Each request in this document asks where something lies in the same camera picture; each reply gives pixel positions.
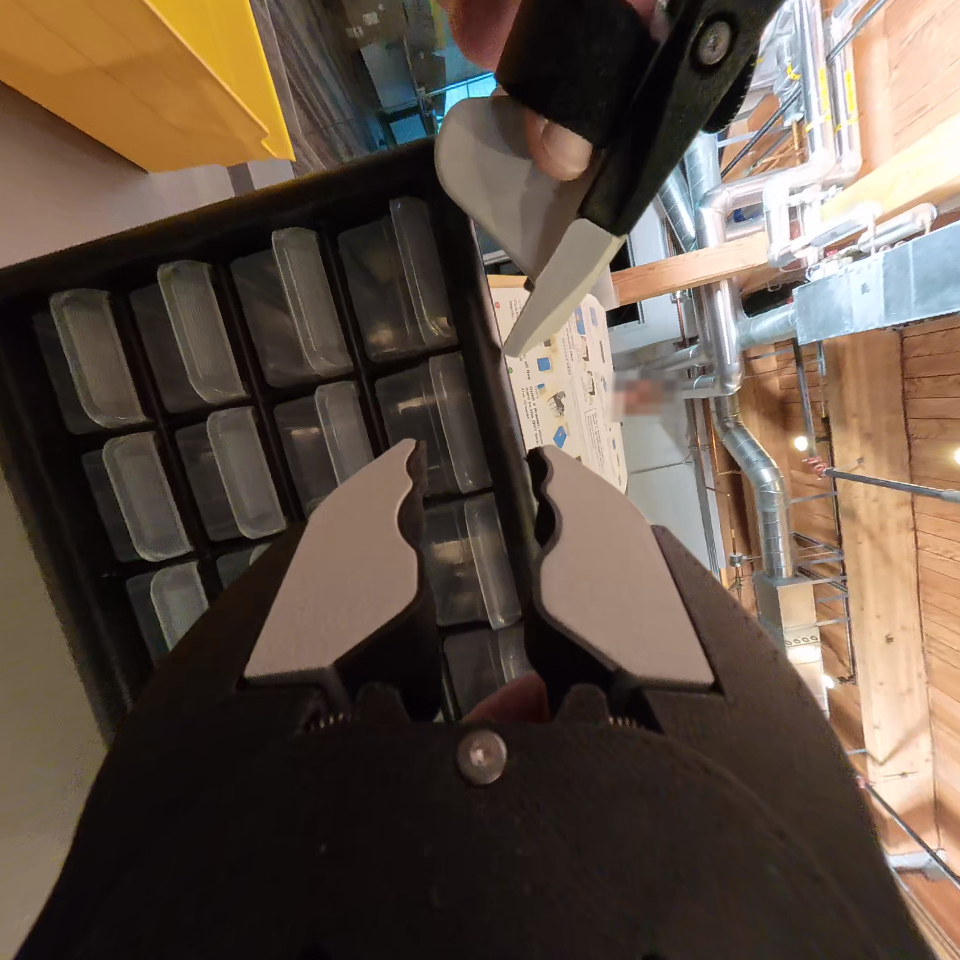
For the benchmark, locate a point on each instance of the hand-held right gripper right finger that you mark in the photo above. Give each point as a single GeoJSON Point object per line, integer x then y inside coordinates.
{"type": "Point", "coordinates": [622, 585]}

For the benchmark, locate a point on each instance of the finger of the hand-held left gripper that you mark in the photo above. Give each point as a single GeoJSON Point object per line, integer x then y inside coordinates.
{"type": "Point", "coordinates": [570, 277]}

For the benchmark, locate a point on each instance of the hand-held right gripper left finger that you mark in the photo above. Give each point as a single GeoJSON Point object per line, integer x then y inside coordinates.
{"type": "Point", "coordinates": [345, 577]}

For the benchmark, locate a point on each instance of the clear plastic drawer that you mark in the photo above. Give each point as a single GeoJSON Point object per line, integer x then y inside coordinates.
{"type": "Point", "coordinates": [431, 427]}

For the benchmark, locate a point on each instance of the black drawer cabinet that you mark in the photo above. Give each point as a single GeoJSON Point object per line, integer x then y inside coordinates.
{"type": "Point", "coordinates": [225, 210]}

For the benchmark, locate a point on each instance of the person's left hand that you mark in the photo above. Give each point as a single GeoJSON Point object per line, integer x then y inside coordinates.
{"type": "Point", "coordinates": [556, 150]}

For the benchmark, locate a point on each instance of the printed instruction sheet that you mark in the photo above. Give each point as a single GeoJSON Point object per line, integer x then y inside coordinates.
{"type": "Point", "coordinates": [577, 405]}

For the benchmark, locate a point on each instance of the silver insulated pipes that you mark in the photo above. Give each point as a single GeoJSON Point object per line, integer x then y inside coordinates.
{"type": "Point", "coordinates": [720, 315]}

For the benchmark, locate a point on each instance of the round ceiling lamp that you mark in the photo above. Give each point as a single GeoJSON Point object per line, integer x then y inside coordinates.
{"type": "Point", "coordinates": [801, 442]}

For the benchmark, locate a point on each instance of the dark metal rod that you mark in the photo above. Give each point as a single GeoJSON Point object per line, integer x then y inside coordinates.
{"type": "Point", "coordinates": [892, 484]}

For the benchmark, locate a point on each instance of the yellow plastic bin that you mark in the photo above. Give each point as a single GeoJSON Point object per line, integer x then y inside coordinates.
{"type": "Point", "coordinates": [150, 60]}

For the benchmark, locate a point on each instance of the metal duct junction box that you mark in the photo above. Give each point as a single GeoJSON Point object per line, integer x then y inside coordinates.
{"type": "Point", "coordinates": [787, 615]}

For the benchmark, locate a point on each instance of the silver spiral ventilation duct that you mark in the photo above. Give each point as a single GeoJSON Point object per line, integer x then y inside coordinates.
{"type": "Point", "coordinates": [761, 487]}

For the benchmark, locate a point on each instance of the grey rectangular air duct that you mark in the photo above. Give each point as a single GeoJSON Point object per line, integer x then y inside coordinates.
{"type": "Point", "coordinates": [877, 289]}

